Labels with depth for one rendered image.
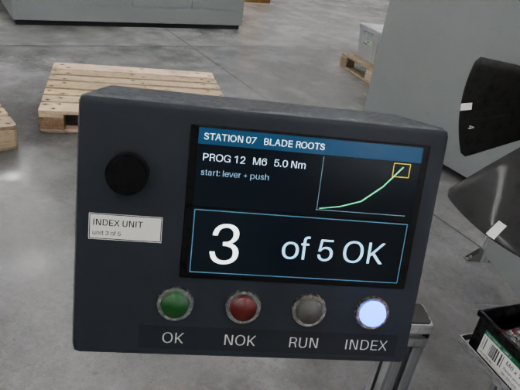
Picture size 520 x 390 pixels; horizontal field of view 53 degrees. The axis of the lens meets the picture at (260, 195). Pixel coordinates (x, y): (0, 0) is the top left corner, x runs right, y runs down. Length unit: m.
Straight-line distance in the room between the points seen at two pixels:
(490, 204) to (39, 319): 1.57
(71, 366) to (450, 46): 2.83
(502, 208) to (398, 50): 3.00
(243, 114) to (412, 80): 3.49
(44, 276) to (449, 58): 2.67
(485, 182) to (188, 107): 0.75
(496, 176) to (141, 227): 0.77
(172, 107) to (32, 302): 1.81
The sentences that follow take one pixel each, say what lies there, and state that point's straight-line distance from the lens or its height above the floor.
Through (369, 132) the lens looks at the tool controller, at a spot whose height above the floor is 1.25.
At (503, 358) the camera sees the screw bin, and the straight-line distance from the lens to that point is 0.89.
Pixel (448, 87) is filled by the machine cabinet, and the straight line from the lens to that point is 3.63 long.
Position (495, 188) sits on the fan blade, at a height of 1.00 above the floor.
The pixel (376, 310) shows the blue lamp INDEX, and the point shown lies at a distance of 0.42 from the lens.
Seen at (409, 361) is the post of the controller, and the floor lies 1.01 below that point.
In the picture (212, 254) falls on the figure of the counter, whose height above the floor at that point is 1.15.
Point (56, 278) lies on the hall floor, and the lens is 2.23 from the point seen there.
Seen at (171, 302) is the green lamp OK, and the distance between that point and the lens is 0.39.
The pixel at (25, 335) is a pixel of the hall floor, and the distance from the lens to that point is 2.02.
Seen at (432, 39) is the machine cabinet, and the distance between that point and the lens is 3.74.
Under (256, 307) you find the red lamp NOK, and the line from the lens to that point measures 0.40.
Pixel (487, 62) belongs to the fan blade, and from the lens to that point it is 1.31.
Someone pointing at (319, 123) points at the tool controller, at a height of 1.25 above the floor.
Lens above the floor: 1.38
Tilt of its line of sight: 29 degrees down
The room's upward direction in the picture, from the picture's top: 9 degrees clockwise
